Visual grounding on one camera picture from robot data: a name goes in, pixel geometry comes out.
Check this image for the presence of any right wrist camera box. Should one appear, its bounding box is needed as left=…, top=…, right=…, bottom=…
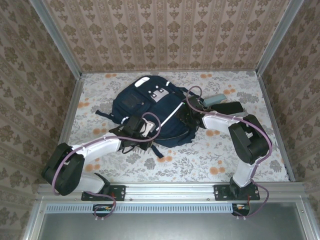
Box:
left=186, top=96, right=205, bottom=111

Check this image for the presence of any aluminium frame post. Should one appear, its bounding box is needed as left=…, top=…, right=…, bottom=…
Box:
left=28, top=0, right=84, bottom=78
left=255, top=0, right=305, bottom=77

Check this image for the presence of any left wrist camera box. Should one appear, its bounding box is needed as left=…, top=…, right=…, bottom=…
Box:
left=127, top=116, right=156, bottom=138

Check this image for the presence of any aluminium front rail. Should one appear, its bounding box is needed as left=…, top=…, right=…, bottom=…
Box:
left=37, top=181, right=306, bottom=201

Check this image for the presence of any grey metal sheet panel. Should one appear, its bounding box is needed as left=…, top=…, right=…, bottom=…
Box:
left=23, top=199, right=320, bottom=240

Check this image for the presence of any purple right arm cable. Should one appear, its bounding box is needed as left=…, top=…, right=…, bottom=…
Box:
left=186, top=86, right=273, bottom=221

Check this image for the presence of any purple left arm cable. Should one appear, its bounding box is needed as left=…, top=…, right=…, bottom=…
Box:
left=51, top=111, right=162, bottom=222

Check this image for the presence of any navy blue backpack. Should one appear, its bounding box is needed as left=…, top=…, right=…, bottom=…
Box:
left=94, top=75, right=201, bottom=159

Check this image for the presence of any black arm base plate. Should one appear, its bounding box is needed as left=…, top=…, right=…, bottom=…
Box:
left=214, top=184, right=260, bottom=202
left=81, top=184, right=126, bottom=202

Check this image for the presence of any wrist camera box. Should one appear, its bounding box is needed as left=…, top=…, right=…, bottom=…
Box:
left=127, top=116, right=156, bottom=138
left=186, top=96, right=205, bottom=111

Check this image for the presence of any grey slotted cable duct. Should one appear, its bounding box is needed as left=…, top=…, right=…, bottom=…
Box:
left=46, top=202, right=251, bottom=214

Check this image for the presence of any small wired connector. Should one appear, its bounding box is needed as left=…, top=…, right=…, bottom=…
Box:
left=232, top=203, right=251, bottom=216
left=93, top=204, right=113, bottom=217

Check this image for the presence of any aluminium side rail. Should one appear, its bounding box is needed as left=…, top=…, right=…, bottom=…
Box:
left=47, top=73, right=86, bottom=186
left=256, top=71, right=296, bottom=182

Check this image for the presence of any teal sponge block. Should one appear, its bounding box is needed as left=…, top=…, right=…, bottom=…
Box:
left=203, top=94, right=228, bottom=107

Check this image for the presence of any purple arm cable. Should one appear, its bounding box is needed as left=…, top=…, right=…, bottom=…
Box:
left=51, top=111, right=162, bottom=222
left=186, top=86, right=273, bottom=221

